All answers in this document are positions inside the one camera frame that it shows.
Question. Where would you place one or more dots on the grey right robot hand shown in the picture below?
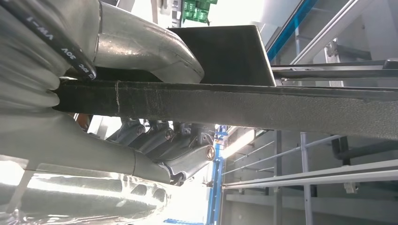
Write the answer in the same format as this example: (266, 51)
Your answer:
(77, 155)

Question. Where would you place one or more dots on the green panel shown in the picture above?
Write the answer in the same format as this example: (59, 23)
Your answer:
(197, 11)

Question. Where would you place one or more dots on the blue metal post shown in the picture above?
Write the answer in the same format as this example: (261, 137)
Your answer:
(216, 186)

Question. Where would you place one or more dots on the grey metal frame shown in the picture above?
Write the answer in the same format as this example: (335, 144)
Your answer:
(311, 180)

